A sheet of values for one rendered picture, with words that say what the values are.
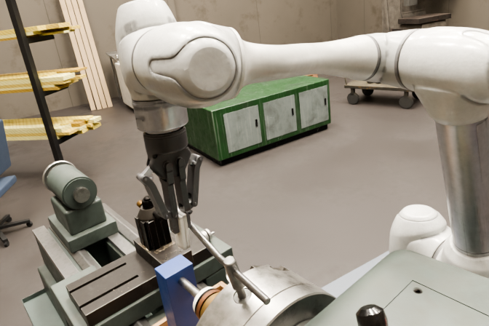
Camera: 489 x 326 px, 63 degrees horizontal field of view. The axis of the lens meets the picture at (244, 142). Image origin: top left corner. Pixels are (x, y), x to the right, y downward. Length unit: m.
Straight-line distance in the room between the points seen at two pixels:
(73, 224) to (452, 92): 1.42
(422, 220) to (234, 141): 3.32
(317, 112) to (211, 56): 4.59
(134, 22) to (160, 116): 0.15
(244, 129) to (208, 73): 3.97
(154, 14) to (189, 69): 0.20
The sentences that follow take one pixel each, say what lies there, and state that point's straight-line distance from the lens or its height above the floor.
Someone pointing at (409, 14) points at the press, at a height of 1.00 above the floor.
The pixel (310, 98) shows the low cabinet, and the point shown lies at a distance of 4.92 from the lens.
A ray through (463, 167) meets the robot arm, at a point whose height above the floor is 1.33.
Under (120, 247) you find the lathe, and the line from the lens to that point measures 1.69.
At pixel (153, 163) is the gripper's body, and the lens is 0.70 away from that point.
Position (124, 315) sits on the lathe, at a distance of 1.30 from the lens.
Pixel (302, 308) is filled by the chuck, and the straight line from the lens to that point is 0.75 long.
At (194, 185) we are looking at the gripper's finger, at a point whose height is 1.41.
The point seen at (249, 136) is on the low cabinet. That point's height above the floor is 0.25.
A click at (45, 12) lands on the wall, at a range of 9.05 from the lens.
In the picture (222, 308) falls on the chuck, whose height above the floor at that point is 1.22.
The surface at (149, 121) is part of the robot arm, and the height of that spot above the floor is 1.55.
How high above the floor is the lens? 1.72
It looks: 20 degrees down
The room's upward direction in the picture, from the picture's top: 7 degrees counter-clockwise
